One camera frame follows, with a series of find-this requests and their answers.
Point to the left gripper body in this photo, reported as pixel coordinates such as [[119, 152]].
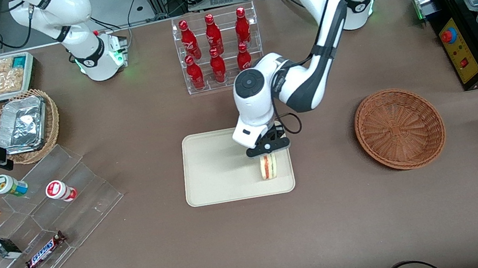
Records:
[[275, 134]]

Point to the triangular sandwich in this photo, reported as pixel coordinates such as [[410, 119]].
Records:
[[268, 168]]

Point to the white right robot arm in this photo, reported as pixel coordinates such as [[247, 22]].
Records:
[[53, 10]]

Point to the aluminium foil tray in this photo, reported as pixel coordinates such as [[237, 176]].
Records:
[[21, 125]]

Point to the beige plastic tray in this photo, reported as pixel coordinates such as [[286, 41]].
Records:
[[215, 167]]

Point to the light wicker basket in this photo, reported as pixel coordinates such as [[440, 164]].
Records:
[[53, 121]]

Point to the brown wicker basket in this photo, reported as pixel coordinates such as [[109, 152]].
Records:
[[398, 129]]

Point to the green lid yogurt cup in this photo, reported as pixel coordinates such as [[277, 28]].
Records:
[[7, 185]]

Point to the red lid yogurt cup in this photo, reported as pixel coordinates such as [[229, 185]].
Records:
[[59, 190]]

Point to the red cola bottle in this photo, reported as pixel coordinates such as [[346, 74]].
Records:
[[195, 74], [242, 24], [188, 38], [212, 31], [244, 58], [218, 68]]

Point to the small black box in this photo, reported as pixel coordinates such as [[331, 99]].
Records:
[[6, 247]]

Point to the clear acrylic stepped shelf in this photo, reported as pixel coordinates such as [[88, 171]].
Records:
[[84, 198]]

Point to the teal snack packet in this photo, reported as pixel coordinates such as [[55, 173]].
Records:
[[19, 61]]

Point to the snickers bar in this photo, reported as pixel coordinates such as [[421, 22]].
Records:
[[45, 251]]

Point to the clear acrylic bottle rack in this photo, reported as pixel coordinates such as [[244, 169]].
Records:
[[218, 9]]

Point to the red knob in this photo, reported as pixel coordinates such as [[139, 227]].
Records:
[[448, 36]]

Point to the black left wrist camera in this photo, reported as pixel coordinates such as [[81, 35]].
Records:
[[268, 147]]

